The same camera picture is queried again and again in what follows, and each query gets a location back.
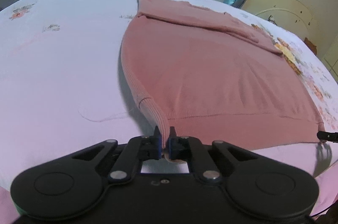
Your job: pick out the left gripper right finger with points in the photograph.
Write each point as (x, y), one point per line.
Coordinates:
(195, 154)

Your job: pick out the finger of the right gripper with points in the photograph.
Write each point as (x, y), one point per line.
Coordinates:
(327, 136)

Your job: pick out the floral white bed sheet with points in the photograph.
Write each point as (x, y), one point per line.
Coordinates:
(63, 88)

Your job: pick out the pink long-sleeve sweater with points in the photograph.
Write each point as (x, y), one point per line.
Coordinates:
(213, 77)

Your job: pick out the cream arched headboard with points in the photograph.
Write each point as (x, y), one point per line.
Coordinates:
(291, 15)

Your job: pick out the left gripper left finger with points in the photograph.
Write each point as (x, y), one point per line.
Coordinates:
(134, 153)

